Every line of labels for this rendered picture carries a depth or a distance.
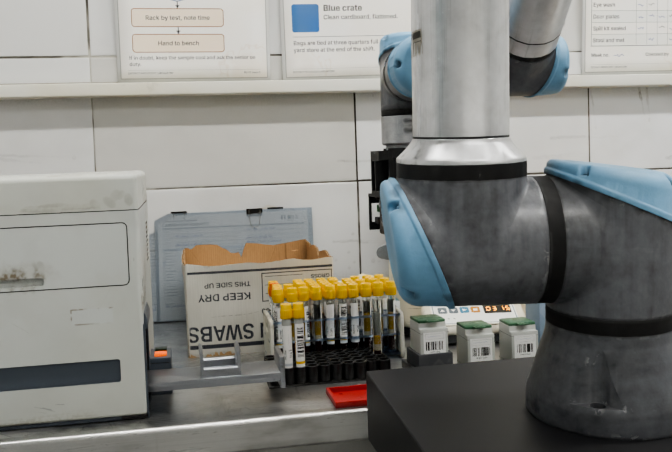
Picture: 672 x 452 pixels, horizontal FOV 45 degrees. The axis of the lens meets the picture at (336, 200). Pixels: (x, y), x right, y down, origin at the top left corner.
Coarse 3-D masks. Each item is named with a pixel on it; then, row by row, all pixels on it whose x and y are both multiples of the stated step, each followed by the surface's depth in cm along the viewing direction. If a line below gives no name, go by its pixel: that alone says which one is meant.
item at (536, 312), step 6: (528, 306) 122; (534, 306) 120; (540, 306) 119; (528, 312) 122; (534, 312) 120; (540, 312) 119; (528, 318) 122; (534, 318) 120; (540, 318) 119; (540, 324) 119; (540, 330) 119; (540, 336) 119
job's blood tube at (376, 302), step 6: (372, 300) 117; (378, 300) 116; (372, 306) 117; (378, 306) 116; (372, 312) 117; (378, 312) 116; (372, 318) 117; (378, 318) 116; (372, 324) 117; (378, 324) 116; (372, 330) 117; (378, 330) 117; (378, 336) 117; (378, 342) 117; (378, 348) 117
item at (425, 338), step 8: (416, 328) 113; (424, 328) 112; (432, 328) 112; (440, 328) 112; (416, 336) 113; (424, 336) 111; (432, 336) 112; (440, 336) 112; (416, 344) 113; (424, 344) 111; (432, 344) 112; (440, 344) 112; (424, 352) 111; (432, 352) 112; (440, 352) 112
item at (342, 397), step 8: (328, 392) 105; (336, 392) 106; (344, 392) 106; (352, 392) 106; (360, 392) 106; (336, 400) 101; (344, 400) 103; (352, 400) 101; (360, 400) 101; (336, 408) 100
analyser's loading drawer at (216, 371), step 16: (176, 368) 107; (192, 368) 106; (208, 368) 102; (224, 368) 102; (240, 368) 102; (256, 368) 105; (272, 368) 105; (160, 384) 100; (176, 384) 100; (192, 384) 101; (208, 384) 102; (224, 384) 102
